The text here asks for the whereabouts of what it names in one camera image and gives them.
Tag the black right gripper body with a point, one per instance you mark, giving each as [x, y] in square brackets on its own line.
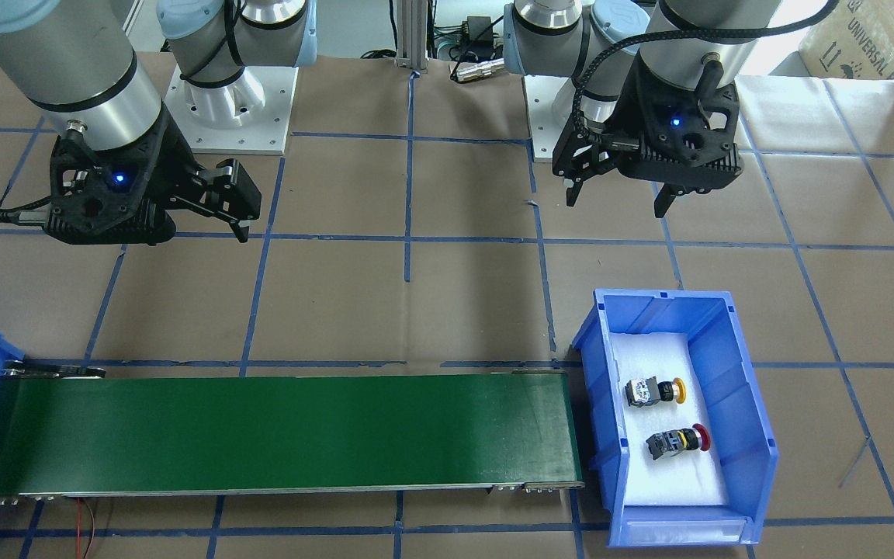
[170, 164]

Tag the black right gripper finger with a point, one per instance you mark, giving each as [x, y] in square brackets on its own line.
[241, 229]

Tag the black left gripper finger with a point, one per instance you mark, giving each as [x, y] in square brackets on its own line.
[574, 184]
[665, 197]

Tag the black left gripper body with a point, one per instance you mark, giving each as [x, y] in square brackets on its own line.
[624, 107]

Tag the yellow push button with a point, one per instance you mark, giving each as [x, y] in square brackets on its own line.
[641, 393]

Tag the red push button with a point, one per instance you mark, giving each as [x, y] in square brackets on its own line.
[675, 441]

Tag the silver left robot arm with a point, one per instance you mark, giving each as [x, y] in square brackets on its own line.
[596, 45]

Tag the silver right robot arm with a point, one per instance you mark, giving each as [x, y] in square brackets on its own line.
[74, 61]

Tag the black power adapter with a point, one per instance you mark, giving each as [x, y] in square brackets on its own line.
[477, 34]

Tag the cardboard box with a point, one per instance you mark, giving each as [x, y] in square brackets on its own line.
[856, 41]

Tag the green conveyor belt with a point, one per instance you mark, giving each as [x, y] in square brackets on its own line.
[132, 438]

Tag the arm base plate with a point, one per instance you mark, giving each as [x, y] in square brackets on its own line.
[548, 105]
[249, 117]

